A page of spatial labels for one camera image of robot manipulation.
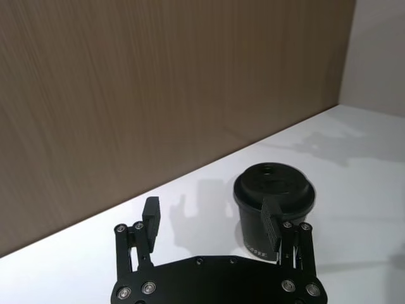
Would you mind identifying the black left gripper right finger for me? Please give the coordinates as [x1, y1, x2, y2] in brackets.
[260, 195, 324, 300]

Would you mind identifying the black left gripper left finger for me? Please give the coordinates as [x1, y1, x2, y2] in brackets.
[112, 196, 161, 301]

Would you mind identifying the black plastic cup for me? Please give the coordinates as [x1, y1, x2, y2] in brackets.
[236, 202, 311, 263]

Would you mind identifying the black round cup lid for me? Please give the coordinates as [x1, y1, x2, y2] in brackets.
[233, 161, 318, 222]

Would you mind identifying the brown wood-grain wall panel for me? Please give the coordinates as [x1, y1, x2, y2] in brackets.
[0, 0, 358, 259]

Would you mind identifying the pale beige wall panel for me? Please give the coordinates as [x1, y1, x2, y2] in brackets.
[336, 0, 405, 110]

